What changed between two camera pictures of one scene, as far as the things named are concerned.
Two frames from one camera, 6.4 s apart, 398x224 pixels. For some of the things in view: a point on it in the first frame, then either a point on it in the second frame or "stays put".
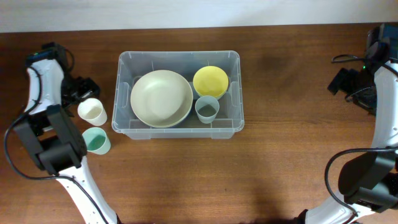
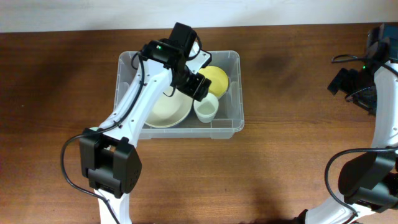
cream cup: x=92 y=110 → x=206 y=109
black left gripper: x=88 y=86 → x=197 y=86
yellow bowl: x=210 y=81 stays put
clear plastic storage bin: x=132 y=65 stays put
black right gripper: x=342 y=81 stays put
